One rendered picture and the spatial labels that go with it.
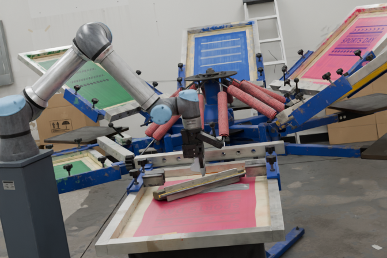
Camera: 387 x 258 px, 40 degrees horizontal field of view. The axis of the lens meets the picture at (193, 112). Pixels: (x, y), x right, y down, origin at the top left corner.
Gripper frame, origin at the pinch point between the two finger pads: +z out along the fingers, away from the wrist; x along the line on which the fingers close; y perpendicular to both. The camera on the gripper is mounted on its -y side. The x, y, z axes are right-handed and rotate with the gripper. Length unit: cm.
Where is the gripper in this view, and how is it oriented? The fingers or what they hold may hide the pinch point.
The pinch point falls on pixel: (204, 174)
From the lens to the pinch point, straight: 221.3
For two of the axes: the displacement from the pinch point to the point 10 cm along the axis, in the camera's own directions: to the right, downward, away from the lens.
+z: 1.4, 9.7, 1.8
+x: -1.1, 1.9, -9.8
